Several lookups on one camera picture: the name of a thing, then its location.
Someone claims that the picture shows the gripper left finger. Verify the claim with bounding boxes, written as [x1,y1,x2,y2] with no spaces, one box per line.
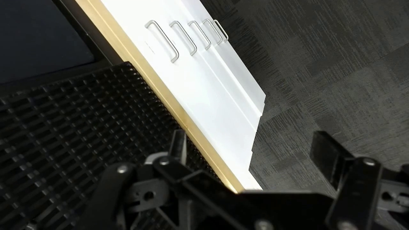
[78,129,240,230]

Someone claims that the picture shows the dark panel with black frame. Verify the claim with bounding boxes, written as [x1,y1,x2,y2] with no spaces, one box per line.
[0,0,124,86]

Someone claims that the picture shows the silver drawer handle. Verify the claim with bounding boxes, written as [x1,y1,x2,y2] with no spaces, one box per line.
[202,19,223,45]
[144,20,180,64]
[169,20,198,57]
[212,19,229,42]
[188,20,212,51]

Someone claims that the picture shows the white drawer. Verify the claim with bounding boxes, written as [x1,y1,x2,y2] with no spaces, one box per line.
[101,0,263,191]
[128,0,253,170]
[150,0,258,150]
[169,0,265,128]
[185,0,266,112]

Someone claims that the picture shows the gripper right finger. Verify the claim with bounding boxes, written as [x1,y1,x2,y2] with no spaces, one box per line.
[309,130,409,230]

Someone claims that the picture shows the black grid mat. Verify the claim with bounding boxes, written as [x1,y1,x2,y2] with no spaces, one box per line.
[0,62,224,230]

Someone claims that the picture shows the white cabinet with wooden top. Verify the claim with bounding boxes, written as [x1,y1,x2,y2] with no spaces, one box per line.
[75,0,266,194]

